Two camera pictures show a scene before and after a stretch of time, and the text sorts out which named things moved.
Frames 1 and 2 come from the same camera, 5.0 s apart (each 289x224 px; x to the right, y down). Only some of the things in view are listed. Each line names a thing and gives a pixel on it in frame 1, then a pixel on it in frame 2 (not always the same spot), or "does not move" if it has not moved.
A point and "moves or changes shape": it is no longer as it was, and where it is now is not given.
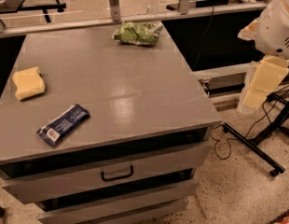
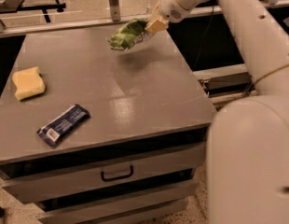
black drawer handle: x=117 y=177 does not move
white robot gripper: x=274 y=35 to x=169 y=7
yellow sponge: x=28 y=83 does not move
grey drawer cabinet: x=91 y=130 does not move
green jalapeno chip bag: x=136 y=33 moves or changes shape
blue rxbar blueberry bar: x=59 y=126 does not move
